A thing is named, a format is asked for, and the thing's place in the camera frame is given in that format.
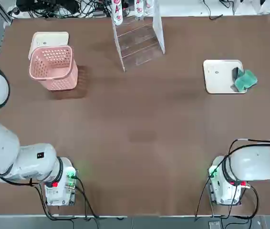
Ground clear acrylic shelf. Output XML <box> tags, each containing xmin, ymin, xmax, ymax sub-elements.
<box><xmin>111</xmin><ymin>0</ymin><xmax>166</xmax><ymax>72</ymax></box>

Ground pink plastic basket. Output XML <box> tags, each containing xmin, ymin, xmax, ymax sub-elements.
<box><xmin>29</xmin><ymin>45</ymin><xmax>79</xmax><ymax>91</ymax></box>

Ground beige rabbit print tray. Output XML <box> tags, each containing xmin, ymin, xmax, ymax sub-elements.
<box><xmin>28</xmin><ymin>31</ymin><xmax>70</xmax><ymax>60</ymax></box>
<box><xmin>203</xmin><ymin>59</ymin><xmax>248</xmax><ymax>94</ymax></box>

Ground black ribbed power supply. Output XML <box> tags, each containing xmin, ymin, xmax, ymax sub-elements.
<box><xmin>58</xmin><ymin>0</ymin><xmax>79</xmax><ymax>14</ymax></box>
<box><xmin>15</xmin><ymin>0</ymin><xmax>59</xmax><ymax>12</ymax></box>

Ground white paper boxes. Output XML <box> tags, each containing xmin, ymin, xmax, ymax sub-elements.
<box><xmin>234</xmin><ymin>0</ymin><xmax>270</xmax><ymax>14</ymax></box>

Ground black base power cable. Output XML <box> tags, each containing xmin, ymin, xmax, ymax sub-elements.
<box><xmin>36</xmin><ymin>175</ymin><xmax>100</xmax><ymax>221</ymax></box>
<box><xmin>243</xmin><ymin>185</ymin><xmax>260</xmax><ymax>219</ymax></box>

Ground tangled black desk cables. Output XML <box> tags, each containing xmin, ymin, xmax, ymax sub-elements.
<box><xmin>77</xmin><ymin>0</ymin><xmax>113</xmax><ymax>18</ymax></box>

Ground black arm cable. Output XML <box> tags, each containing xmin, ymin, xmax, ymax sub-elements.
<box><xmin>194</xmin><ymin>137</ymin><xmax>270</xmax><ymax>219</ymax></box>

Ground thin black desk cable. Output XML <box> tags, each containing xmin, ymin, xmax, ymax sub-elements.
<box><xmin>203</xmin><ymin>0</ymin><xmax>224</xmax><ymax>20</ymax></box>

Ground aluminium frame post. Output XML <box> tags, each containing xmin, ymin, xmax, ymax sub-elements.
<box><xmin>0</xmin><ymin>10</ymin><xmax>13</xmax><ymax>29</ymax></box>

